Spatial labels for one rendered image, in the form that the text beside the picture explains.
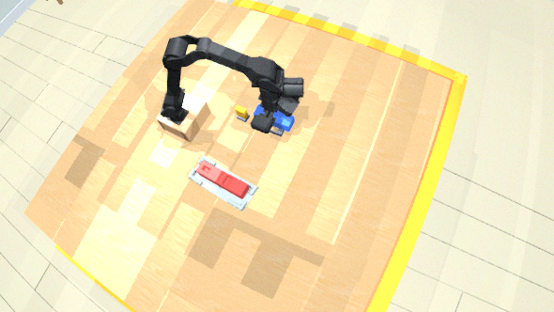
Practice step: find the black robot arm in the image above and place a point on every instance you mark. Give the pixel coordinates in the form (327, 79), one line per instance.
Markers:
(263, 72)

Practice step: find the red rectangular block with sockets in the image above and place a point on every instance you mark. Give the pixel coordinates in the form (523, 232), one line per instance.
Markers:
(223, 180)

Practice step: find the blue block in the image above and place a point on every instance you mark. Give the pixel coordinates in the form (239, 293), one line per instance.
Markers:
(282, 121)

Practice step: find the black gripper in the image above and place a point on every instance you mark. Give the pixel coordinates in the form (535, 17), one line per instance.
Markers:
(263, 122)

